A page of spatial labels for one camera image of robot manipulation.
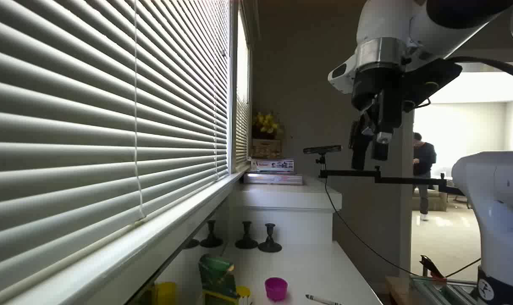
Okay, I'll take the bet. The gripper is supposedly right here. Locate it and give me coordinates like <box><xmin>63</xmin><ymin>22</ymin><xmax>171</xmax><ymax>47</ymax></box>
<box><xmin>348</xmin><ymin>65</ymin><xmax>406</xmax><ymax>171</ymax></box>

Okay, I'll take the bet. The purple cup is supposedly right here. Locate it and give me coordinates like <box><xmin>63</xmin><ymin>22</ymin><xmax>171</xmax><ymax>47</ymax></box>
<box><xmin>265</xmin><ymin>277</ymin><xmax>288</xmax><ymax>302</ymax></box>

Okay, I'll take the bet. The person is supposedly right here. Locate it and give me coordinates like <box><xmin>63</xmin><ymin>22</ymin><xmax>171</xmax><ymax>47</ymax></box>
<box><xmin>412</xmin><ymin>132</ymin><xmax>438</xmax><ymax>222</ymax></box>

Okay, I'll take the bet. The beige sofa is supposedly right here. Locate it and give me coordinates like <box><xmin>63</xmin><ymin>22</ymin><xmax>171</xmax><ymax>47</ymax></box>
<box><xmin>412</xmin><ymin>188</ymin><xmax>449</xmax><ymax>212</ymax></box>

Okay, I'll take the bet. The white printed flat box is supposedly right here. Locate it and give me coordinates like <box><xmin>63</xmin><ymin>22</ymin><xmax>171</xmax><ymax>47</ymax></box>
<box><xmin>248</xmin><ymin>158</ymin><xmax>295</xmax><ymax>174</ymax></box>

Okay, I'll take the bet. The tan decorative box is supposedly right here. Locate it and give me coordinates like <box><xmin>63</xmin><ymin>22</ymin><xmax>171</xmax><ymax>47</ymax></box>
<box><xmin>251</xmin><ymin>139</ymin><xmax>282</xmax><ymax>160</ymax></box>

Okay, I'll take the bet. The white cabinet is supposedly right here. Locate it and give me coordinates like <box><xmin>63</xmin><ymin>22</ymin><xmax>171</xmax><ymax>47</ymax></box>
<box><xmin>228</xmin><ymin>175</ymin><xmax>342</xmax><ymax>247</ymax></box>

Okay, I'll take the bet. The yellow flower bunch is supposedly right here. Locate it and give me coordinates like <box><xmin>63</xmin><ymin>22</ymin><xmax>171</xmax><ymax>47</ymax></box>
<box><xmin>252</xmin><ymin>111</ymin><xmax>285</xmax><ymax>139</ymax></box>

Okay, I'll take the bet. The narrow white window blind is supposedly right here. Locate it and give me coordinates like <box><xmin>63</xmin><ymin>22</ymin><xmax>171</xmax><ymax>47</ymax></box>
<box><xmin>235</xmin><ymin>8</ymin><xmax>251</xmax><ymax>171</ymax></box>

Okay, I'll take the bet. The black clamp with orange tips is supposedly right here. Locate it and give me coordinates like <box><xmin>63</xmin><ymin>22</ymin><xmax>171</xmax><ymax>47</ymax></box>
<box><xmin>419</xmin><ymin>255</ymin><xmax>448</xmax><ymax>283</ymax></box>

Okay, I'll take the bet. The black candle holder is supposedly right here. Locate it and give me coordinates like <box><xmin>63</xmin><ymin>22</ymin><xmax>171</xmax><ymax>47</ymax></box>
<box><xmin>199</xmin><ymin>219</ymin><xmax>224</xmax><ymax>249</ymax></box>
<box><xmin>258</xmin><ymin>223</ymin><xmax>283</xmax><ymax>253</ymax></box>
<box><xmin>235</xmin><ymin>221</ymin><xmax>259</xmax><ymax>250</ymax></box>

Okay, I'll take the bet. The white marker pen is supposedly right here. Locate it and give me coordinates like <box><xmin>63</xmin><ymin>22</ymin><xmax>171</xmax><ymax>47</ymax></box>
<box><xmin>305</xmin><ymin>294</ymin><xmax>344</xmax><ymax>305</ymax></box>

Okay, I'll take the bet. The green bag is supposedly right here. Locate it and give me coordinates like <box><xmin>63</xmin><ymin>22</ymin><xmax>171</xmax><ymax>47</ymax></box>
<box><xmin>198</xmin><ymin>254</ymin><xmax>239</xmax><ymax>299</ymax></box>

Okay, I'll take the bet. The yellow container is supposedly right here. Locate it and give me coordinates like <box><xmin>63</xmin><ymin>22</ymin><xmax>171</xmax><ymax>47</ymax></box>
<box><xmin>154</xmin><ymin>281</ymin><xmax>177</xmax><ymax>305</ymax></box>

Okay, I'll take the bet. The wide white window blind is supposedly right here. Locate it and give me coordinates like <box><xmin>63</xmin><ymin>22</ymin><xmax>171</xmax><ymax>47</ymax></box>
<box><xmin>0</xmin><ymin>0</ymin><xmax>232</xmax><ymax>272</ymax></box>

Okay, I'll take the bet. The camera on mount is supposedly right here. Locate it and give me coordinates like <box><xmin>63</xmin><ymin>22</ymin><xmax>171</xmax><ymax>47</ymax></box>
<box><xmin>303</xmin><ymin>144</ymin><xmax>465</xmax><ymax>196</ymax></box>

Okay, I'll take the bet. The black cable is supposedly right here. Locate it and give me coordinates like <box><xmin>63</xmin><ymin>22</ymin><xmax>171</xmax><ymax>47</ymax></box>
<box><xmin>323</xmin><ymin>177</ymin><xmax>482</xmax><ymax>278</ymax></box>

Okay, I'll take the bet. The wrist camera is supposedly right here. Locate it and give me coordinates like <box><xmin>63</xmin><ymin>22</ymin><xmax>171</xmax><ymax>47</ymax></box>
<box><xmin>403</xmin><ymin>58</ymin><xmax>463</xmax><ymax>113</ymax></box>

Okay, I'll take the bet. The white blind cord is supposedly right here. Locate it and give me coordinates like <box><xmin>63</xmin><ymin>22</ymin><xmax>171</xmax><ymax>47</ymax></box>
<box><xmin>132</xmin><ymin>0</ymin><xmax>147</xmax><ymax>220</ymax></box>

